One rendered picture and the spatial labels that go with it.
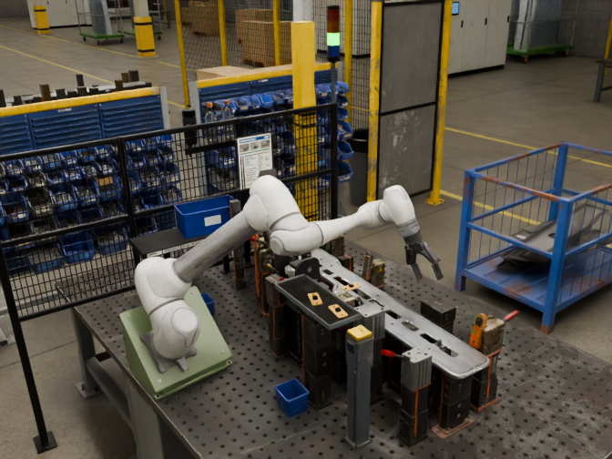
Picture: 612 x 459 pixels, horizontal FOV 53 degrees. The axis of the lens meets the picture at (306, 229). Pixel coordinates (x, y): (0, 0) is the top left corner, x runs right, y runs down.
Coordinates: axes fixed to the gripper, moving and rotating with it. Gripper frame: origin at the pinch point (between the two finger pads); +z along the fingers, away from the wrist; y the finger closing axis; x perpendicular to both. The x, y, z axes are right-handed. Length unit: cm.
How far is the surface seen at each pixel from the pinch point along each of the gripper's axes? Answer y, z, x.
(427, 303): 11.5, 5.3, -14.0
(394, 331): 16.1, 5.7, -35.7
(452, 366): 41, 18, -35
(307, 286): 1, -23, -54
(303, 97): -90, -97, 33
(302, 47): -79, -121, 38
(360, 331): 34, -8, -58
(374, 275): -22.5, -6.4, -11.0
